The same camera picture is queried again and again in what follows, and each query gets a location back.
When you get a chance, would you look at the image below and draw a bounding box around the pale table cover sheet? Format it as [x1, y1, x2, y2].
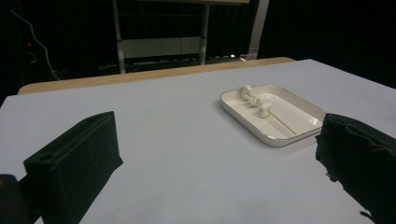
[0, 58, 396, 224]

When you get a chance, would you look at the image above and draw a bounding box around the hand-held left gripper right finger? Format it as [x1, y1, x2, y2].
[315, 113, 396, 224]

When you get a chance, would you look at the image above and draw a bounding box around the white metal desk frame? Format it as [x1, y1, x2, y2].
[111, 0, 271, 75]

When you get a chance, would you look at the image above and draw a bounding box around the white cable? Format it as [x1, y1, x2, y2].
[10, 8, 61, 81]

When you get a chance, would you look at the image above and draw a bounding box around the white marshmallow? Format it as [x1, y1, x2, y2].
[257, 101, 275, 119]
[247, 94, 262, 107]
[240, 84, 253, 98]

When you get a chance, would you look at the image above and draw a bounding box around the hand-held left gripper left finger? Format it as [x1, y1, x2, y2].
[23, 110, 124, 224]

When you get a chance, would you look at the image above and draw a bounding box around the white rectangular tray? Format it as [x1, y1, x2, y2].
[219, 83, 327, 148]

